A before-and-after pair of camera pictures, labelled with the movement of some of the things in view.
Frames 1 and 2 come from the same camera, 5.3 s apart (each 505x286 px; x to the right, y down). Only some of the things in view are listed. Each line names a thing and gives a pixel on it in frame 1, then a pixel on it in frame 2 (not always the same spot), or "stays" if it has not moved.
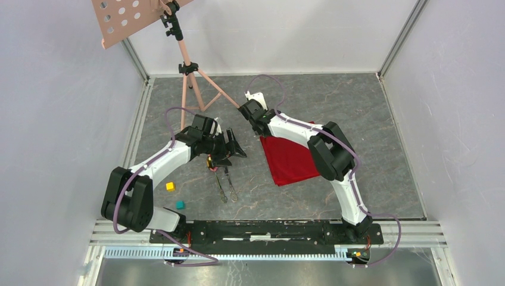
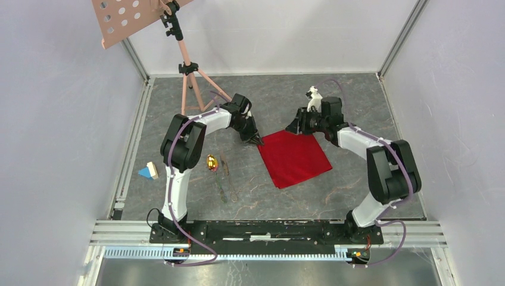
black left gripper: x=218 y=161 to x=252 y=134
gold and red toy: x=209 y=163 stays
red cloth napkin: x=289 y=162 stays
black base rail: x=208 y=237 stays
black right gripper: x=266 y=111 to x=299 y=125
